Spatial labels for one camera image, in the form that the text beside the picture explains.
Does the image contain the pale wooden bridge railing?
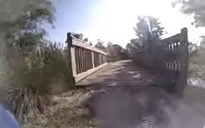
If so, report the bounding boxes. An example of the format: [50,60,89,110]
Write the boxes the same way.
[66,31,109,84]

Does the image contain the wooden bridge deck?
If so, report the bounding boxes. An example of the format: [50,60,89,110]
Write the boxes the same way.
[75,59,178,88]

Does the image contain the dirt gravel path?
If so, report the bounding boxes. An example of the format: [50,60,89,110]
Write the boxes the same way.
[29,83,205,128]

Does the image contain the trees behind bridge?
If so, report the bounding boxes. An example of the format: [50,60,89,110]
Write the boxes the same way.
[73,14,168,63]

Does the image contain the tall reeds and bushes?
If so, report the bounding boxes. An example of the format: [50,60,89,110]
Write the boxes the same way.
[0,39,76,128]

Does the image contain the large leafy tree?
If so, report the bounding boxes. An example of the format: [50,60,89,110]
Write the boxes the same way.
[0,0,58,54]

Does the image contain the water with plants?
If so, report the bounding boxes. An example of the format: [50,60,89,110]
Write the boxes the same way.
[187,49,205,90]

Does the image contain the overhanging tree branches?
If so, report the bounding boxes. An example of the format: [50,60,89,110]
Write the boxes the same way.
[171,0,205,51]

